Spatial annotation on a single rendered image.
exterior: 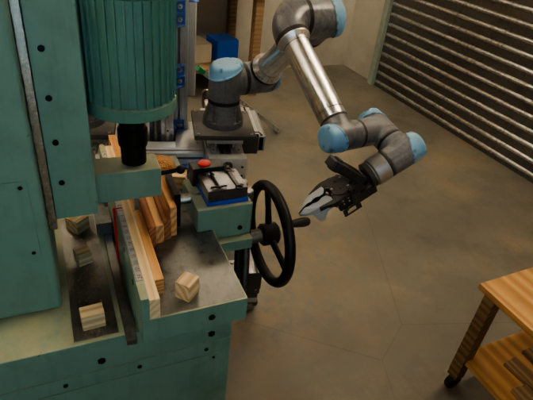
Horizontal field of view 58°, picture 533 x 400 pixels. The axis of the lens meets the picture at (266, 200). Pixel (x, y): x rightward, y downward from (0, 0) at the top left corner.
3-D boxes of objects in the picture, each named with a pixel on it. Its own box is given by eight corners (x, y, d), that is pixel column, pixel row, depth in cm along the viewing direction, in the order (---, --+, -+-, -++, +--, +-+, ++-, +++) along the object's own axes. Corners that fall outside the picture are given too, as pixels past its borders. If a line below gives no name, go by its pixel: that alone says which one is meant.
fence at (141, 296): (149, 320, 89) (148, 298, 86) (140, 322, 89) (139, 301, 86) (105, 161, 134) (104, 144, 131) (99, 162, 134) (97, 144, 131)
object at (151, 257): (164, 294, 95) (163, 278, 93) (154, 295, 95) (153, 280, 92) (116, 146, 142) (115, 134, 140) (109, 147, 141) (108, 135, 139)
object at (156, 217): (164, 242, 108) (163, 225, 105) (155, 244, 107) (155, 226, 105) (147, 196, 122) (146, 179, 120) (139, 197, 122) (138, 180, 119)
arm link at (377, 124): (350, 108, 127) (375, 135, 122) (382, 103, 133) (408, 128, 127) (341, 132, 133) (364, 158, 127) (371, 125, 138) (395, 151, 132)
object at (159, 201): (171, 239, 109) (170, 219, 106) (163, 240, 109) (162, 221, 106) (154, 194, 124) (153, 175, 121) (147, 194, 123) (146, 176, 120)
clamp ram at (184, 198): (205, 222, 115) (206, 190, 110) (174, 227, 112) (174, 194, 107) (195, 201, 122) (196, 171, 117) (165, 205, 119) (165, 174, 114)
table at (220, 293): (288, 309, 103) (292, 289, 100) (143, 344, 92) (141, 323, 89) (205, 168, 148) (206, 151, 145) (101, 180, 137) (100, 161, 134)
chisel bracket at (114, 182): (162, 201, 106) (161, 167, 102) (94, 210, 101) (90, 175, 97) (155, 183, 112) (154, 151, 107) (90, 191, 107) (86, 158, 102)
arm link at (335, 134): (265, -14, 130) (343, 140, 116) (298, -14, 135) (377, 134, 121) (251, 18, 140) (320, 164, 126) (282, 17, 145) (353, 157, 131)
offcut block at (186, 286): (185, 285, 98) (185, 271, 95) (198, 291, 97) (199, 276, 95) (174, 297, 95) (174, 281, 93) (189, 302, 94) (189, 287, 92)
